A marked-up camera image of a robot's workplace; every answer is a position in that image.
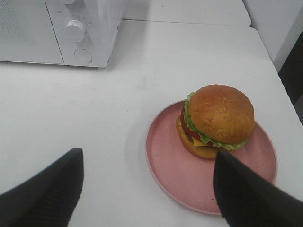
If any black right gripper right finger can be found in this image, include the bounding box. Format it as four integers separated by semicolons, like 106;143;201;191
213;151;303;227

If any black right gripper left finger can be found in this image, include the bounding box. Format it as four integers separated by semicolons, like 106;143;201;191
0;148;84;227

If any pink round plate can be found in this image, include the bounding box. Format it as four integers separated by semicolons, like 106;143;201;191
145;100;277;215

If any burger with lettuce and tomato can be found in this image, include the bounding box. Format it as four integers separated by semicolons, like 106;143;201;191
176;84;255;159

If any round white door button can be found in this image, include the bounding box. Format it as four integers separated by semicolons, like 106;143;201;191
74;49;92;63

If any white microwave door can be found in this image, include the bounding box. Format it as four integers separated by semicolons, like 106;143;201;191
0;0;64;65

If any white microwave oven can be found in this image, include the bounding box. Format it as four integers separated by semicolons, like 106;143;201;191
0;0;125;69

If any white lower microwave knob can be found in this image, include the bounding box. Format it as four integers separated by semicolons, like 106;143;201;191
64;20;87;42

